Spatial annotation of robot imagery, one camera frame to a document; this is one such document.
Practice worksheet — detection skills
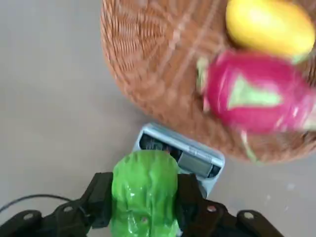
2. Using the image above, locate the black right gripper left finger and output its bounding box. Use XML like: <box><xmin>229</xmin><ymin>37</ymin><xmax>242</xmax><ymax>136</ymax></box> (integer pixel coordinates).
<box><xmin>0</xmin><ymin>172</ymin><xmax>115</xmax><ymax>237</ymax></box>

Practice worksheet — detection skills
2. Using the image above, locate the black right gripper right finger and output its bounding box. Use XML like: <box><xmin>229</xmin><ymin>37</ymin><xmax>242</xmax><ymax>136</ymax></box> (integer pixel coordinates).
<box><xmin>176</xmin><ymin>173</ymin><xmax>284</xmax><ymax>237</ymax></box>

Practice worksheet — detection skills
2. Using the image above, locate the green apple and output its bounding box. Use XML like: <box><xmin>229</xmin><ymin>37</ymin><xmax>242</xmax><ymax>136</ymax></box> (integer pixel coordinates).
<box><xmin>110</xmin><ymin>150</ymin><xmax>179</xmax><ymax>237</ymax></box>

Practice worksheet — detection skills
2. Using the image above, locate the white electronic scale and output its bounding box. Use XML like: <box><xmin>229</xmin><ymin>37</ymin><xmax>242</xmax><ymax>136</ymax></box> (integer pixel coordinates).
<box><xmin>132</xmin><ymin>122</ymin><xmax>226</xmax><ymax>199</ymax></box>

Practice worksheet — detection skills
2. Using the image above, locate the pink dragon fruit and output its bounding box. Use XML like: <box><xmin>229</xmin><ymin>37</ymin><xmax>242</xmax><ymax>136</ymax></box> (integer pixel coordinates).
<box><xmin>196</xmin><ymin>49</ymin><xmax>316</xmax><ymax>163</ymax></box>

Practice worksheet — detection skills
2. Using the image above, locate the brown wicker basket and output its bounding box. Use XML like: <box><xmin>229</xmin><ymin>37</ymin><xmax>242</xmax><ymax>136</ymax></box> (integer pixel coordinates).
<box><xmin>100</xmin><ymin>0</ymin><xmax>316</xmax><ymax>165</ymax></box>

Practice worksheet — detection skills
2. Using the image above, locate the yellow mango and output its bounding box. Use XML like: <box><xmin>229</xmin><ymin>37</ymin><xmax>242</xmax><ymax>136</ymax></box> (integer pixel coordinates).
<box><xmin>226</xmin><ymin>0</ymin><xmax>316</xmax><ymax>56</ymax></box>

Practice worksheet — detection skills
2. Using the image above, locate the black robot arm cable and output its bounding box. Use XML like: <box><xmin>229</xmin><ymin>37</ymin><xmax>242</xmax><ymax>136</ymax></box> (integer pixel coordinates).
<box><xmin>0</xmin><ymin>194</ymin><xmax>75</xmax><ymax>213</ymax></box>

